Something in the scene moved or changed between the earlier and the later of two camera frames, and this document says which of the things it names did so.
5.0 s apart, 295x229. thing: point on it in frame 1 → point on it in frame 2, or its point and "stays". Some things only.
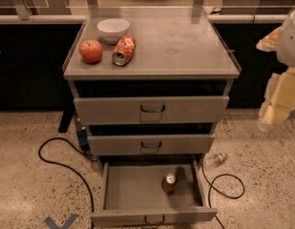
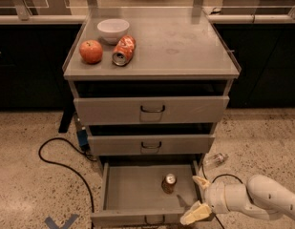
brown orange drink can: (168, 183) stays
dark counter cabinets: (30, 58) stays
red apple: (91, 51) stays
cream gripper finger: (269, 43) → (198, 211)
